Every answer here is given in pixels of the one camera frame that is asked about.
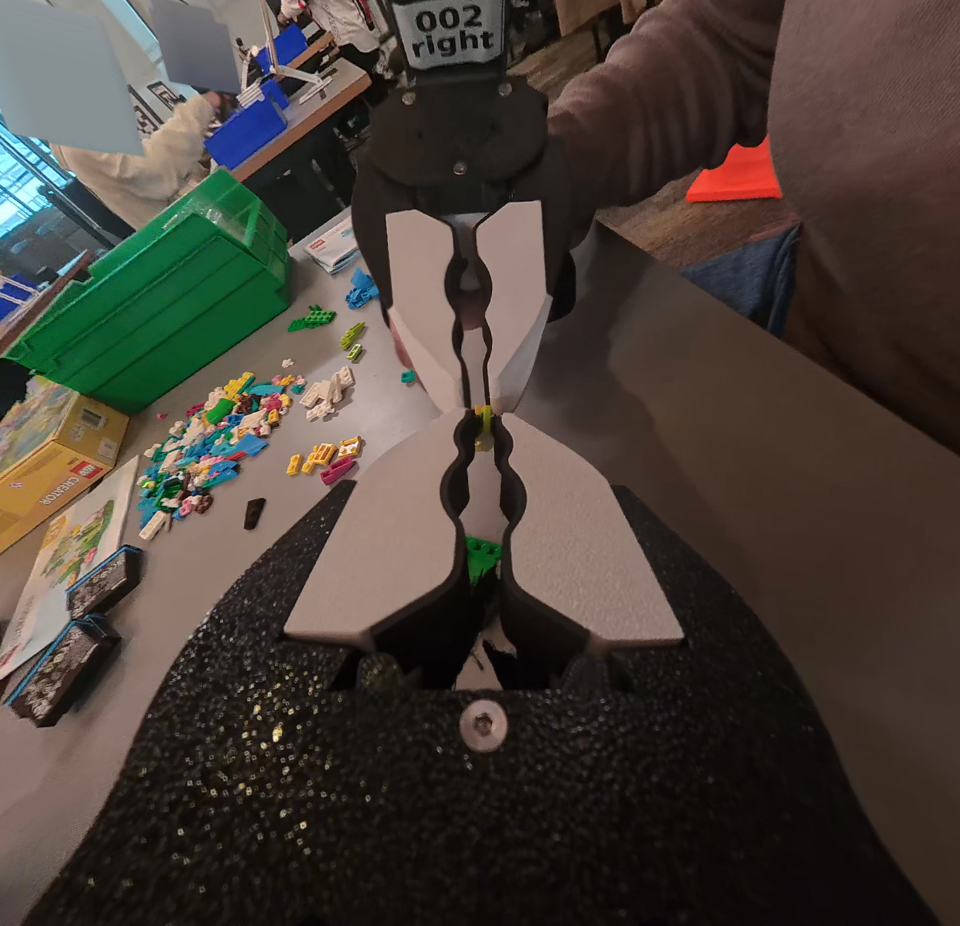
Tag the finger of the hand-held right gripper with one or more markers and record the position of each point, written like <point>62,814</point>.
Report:
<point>420,281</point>
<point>517,281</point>

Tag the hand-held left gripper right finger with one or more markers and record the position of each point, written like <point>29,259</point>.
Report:
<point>585,551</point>

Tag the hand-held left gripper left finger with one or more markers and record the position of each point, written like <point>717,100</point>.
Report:
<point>382,544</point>

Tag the multicolour lego wing assembly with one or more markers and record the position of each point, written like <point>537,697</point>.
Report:
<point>480,555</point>

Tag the small lime lego piece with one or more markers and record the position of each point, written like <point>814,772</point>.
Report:
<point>484,424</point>

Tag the person's right forearm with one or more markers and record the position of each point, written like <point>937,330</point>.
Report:
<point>660,79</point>

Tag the cluster of blue lego pieces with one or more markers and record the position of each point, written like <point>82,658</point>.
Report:
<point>361,285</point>

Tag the magenta lego slope brick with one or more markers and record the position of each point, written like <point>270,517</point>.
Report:
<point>339,470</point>

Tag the lego instruction booklet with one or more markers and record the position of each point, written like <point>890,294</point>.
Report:
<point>334,248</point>

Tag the green lego plates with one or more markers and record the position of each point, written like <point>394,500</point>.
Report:
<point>313,317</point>

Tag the black lego wedge plate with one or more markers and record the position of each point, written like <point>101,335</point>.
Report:
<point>255,512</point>

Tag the white lego plates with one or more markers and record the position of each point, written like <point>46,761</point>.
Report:
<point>326,394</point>

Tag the pile of mixed lego bricks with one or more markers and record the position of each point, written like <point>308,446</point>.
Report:
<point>202,446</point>

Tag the white lego picture sheet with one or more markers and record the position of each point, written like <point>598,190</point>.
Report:
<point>67,551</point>

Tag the yellow lego box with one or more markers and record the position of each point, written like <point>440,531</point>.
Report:
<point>45,484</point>

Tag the blue plastic bin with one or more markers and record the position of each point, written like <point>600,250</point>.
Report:
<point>281,49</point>
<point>247,135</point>

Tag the person's jeans leg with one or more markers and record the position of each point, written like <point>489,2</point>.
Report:
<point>750,274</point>

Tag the stack of green bins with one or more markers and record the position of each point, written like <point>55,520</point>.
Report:
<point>165,304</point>

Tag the black battery with blue edge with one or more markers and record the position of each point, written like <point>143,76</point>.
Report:
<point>64,667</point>
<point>105,581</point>

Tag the yellow lego bracket plate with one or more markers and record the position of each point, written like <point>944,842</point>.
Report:
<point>350,446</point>

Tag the yellow lego frame piece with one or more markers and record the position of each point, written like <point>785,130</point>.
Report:
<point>324,454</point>

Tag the black white wall marker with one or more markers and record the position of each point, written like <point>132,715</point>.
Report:
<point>150,109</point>

